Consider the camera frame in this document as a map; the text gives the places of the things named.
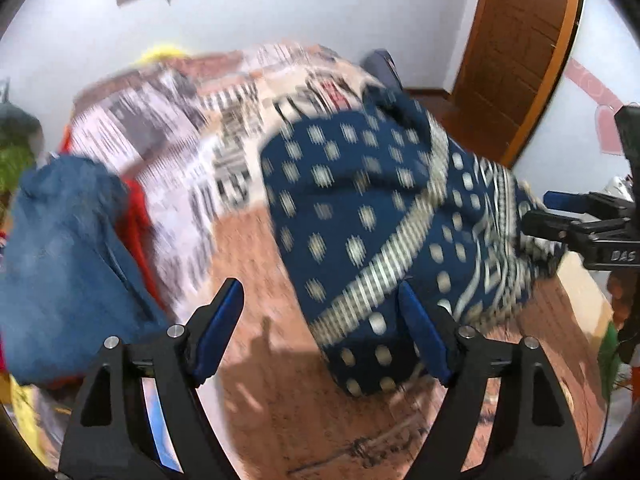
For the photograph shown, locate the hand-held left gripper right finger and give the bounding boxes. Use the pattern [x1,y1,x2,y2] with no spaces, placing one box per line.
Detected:
[397,281,588,480]

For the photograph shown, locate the navy patterned garment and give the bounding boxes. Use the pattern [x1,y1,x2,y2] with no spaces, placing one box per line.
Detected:
[260,82,568,398]

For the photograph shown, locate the wooden door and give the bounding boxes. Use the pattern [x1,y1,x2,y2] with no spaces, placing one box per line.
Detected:
[447,0,586,168]

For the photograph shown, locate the green cloth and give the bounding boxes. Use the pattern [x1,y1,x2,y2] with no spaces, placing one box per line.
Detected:
[0,102,46,231]

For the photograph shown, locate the yellow plush item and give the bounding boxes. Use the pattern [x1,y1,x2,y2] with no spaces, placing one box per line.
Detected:
[132,44,193,67]

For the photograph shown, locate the yellow cloth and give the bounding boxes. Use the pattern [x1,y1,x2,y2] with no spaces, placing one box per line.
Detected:
[0,372,68,471]

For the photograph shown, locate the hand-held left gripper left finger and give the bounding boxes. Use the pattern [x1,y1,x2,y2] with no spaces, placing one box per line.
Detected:
[55,277,246,480]

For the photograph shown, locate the pink wall sticker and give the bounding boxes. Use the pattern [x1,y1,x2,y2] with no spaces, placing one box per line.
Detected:
[565,57,631,153]

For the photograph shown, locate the printed blanket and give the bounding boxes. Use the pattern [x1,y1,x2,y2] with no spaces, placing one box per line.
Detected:
[62,40,608,480]

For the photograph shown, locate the red cloth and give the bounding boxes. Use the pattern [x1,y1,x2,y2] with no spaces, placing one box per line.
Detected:
[60,125,168,311]

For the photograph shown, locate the blue jeans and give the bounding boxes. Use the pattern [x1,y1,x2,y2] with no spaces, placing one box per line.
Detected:
[0,154,171,388]

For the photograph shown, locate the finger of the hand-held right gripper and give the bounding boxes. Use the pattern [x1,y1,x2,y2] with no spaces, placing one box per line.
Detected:
[543,190,593,214]
[520,210,583,253]

